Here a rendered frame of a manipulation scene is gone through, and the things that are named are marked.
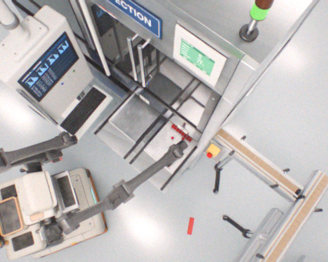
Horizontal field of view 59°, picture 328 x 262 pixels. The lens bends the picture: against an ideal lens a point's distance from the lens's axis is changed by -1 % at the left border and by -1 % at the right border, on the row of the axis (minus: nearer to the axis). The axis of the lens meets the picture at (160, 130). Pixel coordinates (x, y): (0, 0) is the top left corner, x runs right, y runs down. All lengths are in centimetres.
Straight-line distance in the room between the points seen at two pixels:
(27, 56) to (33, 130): 167
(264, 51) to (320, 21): 311
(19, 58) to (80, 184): 140
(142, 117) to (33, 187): 92
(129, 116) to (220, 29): 130
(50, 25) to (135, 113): 84
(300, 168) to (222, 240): 107
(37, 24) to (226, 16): 108
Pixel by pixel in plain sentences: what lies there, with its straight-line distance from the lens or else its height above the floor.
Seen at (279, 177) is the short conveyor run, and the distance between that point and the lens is 218.
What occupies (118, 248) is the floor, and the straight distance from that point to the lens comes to 298.
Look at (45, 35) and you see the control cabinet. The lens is 179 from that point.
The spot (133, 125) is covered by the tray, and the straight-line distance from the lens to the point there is 216.
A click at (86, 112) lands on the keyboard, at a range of 231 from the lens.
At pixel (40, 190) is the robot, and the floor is 136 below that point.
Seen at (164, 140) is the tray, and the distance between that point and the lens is 212.
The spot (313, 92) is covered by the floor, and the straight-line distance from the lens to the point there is 362.
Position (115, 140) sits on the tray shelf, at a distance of 215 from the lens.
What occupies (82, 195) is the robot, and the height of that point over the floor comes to 28.
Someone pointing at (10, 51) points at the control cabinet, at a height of 158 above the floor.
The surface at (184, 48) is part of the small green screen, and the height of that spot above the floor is 197.
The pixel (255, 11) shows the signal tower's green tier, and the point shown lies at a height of 223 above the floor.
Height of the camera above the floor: 294
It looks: 74 degrees down
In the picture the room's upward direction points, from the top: straight up
